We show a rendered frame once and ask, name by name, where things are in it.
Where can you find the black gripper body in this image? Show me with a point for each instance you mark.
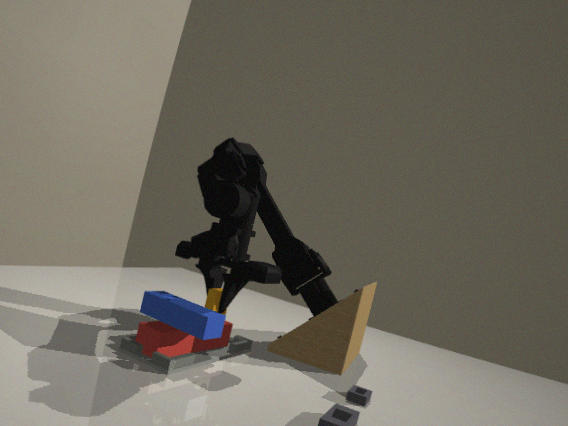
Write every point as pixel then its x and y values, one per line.
pixel 256 271

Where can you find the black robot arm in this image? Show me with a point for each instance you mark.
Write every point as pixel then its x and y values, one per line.
pixel 233 187

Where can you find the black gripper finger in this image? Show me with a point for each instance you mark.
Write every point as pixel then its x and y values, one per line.
pixel 232 286
pixel 213 277

